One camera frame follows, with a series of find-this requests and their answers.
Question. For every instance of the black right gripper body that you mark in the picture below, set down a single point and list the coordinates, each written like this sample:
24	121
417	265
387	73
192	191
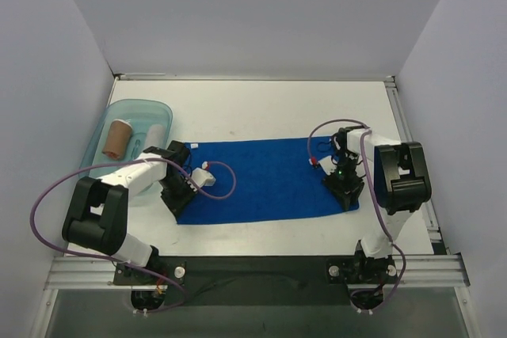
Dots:
344	188

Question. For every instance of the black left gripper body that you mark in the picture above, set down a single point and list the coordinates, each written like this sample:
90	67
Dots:
177	199

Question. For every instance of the blue microfibre towel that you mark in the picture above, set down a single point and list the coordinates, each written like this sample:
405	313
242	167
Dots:
261	180

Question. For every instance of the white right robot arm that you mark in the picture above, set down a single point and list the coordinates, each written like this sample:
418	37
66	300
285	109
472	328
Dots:
397	178

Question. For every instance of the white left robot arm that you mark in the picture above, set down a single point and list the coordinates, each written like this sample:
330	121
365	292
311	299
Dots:
97	217

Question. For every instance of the translucent blue plastic tray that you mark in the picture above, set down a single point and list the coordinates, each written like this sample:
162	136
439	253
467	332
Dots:
141	114

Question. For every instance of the rolled brown towel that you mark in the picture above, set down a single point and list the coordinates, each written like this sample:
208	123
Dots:
117	139

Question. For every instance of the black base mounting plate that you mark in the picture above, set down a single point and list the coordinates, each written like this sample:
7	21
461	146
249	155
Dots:
259	281

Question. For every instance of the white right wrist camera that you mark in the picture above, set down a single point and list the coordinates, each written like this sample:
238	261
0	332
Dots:
326	164

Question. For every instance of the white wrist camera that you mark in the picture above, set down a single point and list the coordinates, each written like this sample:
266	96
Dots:
202	177
326	164

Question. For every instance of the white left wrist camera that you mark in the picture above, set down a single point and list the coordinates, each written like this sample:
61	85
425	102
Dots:
202	177

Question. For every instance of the front aluminium frame rail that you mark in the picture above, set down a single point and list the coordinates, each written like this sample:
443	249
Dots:
80	273

